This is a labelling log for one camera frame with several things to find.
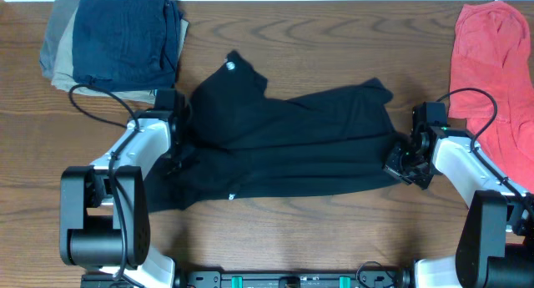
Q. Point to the red t-shirt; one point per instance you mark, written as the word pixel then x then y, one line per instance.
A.
pixel 491 85

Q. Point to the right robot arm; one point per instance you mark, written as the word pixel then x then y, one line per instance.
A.
pixel 496 244

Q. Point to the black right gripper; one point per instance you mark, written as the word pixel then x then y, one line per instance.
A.
pixel 399 164

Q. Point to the folded grey garment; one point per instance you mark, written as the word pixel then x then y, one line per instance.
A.
pixel 61 13

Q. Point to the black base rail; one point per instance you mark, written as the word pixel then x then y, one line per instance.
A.
pixel 372 277

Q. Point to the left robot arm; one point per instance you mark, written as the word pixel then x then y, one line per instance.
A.
pixel 104 216

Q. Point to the black t-shirt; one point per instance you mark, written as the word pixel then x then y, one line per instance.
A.
pixel 247 145

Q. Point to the folded navy blue garment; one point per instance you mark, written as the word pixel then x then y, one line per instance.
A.
pixel 126 45

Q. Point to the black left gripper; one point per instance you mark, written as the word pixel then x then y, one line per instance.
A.
pixel 176 155

